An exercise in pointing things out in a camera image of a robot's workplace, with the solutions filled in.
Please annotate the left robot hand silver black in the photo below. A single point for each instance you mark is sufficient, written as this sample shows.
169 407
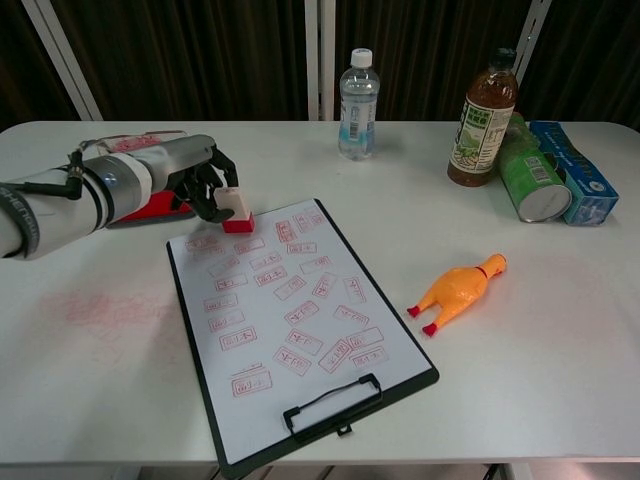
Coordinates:
190 155

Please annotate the red and white stamp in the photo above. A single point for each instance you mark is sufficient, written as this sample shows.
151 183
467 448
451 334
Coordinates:
235 215

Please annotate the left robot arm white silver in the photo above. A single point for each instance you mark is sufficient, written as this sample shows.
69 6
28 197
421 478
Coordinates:
60 210

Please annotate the orange rubber chicken toy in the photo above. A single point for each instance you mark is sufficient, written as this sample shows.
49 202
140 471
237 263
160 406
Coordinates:
457 290

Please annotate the black clipboard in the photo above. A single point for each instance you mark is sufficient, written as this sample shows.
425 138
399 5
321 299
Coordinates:
240 467

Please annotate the red ink pad clear lid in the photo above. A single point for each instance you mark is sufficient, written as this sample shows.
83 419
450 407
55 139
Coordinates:
157 207

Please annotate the dark pleated curtain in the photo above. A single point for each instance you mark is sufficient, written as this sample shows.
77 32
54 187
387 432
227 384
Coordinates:
200 55

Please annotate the clear water bottle white cap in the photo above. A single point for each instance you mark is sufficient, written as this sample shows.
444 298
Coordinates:
357 115

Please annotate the brown tea bottle green label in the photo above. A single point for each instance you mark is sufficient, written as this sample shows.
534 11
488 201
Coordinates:
480 145

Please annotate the green cylindrical can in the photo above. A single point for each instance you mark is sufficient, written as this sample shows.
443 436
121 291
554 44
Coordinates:
530 185

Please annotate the blue cardboard box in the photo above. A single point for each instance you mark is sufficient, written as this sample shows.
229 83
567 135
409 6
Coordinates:
585 185

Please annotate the white frame post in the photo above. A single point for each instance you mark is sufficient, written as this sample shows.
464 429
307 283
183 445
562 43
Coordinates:
532 40
62 60
320 60

